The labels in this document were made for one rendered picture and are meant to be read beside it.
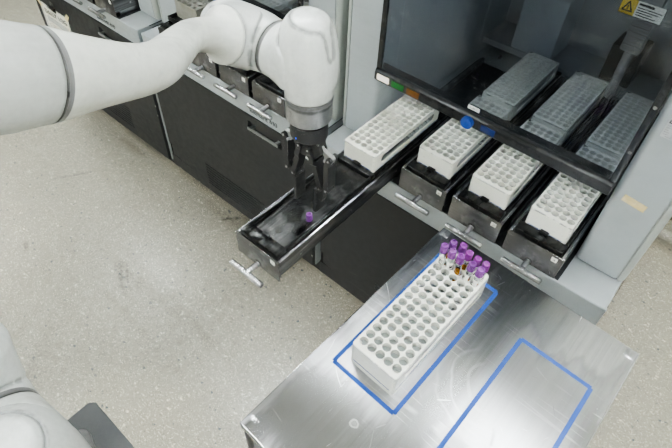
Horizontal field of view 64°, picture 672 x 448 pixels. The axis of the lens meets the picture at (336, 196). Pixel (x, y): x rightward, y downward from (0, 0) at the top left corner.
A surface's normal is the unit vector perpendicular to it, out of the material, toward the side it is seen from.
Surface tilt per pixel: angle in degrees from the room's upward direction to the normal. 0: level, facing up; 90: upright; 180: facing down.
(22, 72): 65
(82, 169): 0
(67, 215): 0
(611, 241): 90
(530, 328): 0
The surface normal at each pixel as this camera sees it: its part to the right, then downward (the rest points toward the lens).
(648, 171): -0.65, 0.54
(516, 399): 0.04, -0.69
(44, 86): 0.90, 0.25
